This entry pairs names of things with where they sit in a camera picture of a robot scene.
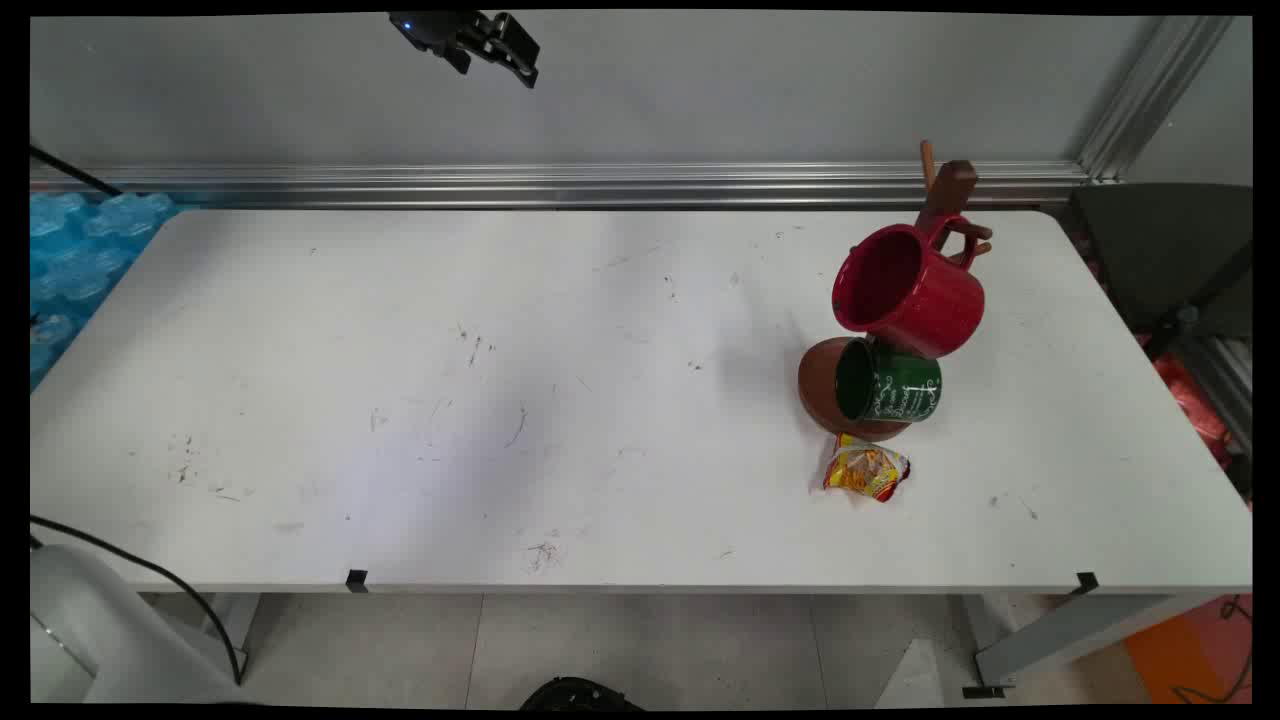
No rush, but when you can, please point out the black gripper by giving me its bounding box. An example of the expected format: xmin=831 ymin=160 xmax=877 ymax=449
xmin=440 ymin=12 xmax=541 ymax=89

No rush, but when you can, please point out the red enamel mug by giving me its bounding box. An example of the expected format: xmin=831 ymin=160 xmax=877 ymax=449
xmin=831 ymin=213 xmax=986 ymax=359

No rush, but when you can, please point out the brown wooden mug tree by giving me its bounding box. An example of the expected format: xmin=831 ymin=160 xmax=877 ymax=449
xmin=797 ymin=140 xmax=994 ymax=443

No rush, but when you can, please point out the blue foam mat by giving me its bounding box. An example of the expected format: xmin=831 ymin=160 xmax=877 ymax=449
xmin=30 ymin=192 xmax=181 ymax=391

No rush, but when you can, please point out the green mug with white script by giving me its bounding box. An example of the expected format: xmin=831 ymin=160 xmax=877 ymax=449
xmin=835 ymin=337 xmax=943 ymax=424

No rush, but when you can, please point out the yellow red snack packet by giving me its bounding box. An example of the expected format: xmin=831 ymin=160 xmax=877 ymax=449
xmin=822 ymin=433 xmax=911 ymax=503

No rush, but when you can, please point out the grey table leg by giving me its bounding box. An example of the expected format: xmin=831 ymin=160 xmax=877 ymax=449
xmin=975 ymin=593 xmax=1201 ymax=689
xmin=200 ymin=593 xmax=263 ymax=681

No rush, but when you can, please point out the black round floor object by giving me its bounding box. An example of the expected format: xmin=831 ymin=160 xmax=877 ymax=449
xmin=520 ymin=677 xmax=646 ymax=711

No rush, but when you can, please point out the white angled board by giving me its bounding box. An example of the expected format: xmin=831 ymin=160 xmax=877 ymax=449
xmin=875 ymin=640 xmax=946 ymax=709

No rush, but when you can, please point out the red foam mat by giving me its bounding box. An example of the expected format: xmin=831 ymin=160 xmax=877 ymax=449
xmin=1140 ymin=335 xmax=1233 ymax=469

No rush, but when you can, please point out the orange red floor mat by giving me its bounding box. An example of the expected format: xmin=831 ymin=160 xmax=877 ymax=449
xmin=1125 ymin=595 xmax=1253 ymax=704

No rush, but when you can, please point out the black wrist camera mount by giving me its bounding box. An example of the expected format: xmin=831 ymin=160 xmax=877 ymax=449
xmin=388 ymin=12 xmax=449 ymax=53

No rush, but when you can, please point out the long aluminium frame rail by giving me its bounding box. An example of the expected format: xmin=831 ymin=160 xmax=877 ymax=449
xmin=30 ymin=162 xmax=1091 ymax=209

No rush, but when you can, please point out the black slanted cable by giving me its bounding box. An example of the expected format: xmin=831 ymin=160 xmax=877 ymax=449
xmin=30 ymin=145 xmax=123 ymax=198

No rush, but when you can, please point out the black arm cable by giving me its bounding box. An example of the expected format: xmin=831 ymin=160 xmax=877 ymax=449
xmin=30 ymin=515 xmax=246 ymax=686

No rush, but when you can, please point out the aluminium corner post rail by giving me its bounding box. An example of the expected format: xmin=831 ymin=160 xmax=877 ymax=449
xmin=1075 ymin=15 xmax=1236 ymax=183

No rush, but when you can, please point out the aluminium side frame rail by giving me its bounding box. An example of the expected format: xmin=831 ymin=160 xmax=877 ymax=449
xmin=1180 ymin=335 xmax=1253 ymax=451

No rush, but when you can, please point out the thin black floor cable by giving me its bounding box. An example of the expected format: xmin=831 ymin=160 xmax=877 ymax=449
xmin=1170 ymin=595 xmax=1253 ymax=704

